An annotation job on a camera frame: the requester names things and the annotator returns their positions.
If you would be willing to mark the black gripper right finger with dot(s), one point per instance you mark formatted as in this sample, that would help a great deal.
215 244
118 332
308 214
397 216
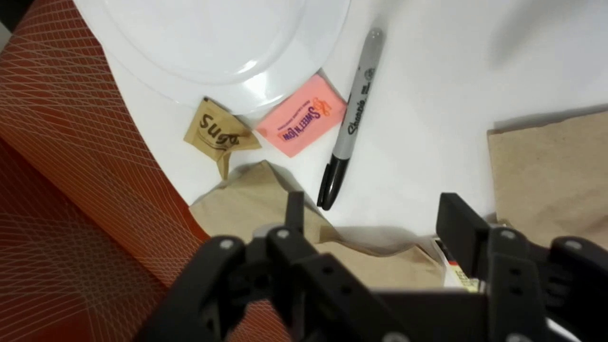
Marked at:
463 235

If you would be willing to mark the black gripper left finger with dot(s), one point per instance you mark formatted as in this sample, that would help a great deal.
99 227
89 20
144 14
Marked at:
294 212

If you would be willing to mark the black sharpie marker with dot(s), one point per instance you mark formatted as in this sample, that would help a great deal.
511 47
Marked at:
342 151

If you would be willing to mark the brown napkin near plate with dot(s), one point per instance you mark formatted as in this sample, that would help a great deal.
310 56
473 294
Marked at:
253 201

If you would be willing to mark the torn sugar packet centre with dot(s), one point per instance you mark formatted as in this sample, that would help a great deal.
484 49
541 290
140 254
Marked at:
454 277

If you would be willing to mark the pink sweetener packet near plate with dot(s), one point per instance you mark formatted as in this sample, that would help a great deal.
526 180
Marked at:
302 119

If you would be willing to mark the crumpled brown sugar packet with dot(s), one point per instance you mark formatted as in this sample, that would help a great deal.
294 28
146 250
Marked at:
218 134

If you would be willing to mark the white plastic plate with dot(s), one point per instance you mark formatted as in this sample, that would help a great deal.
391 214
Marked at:
243 54

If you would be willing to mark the orange patterned sofa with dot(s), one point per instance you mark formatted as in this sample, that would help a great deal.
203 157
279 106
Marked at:
91 233

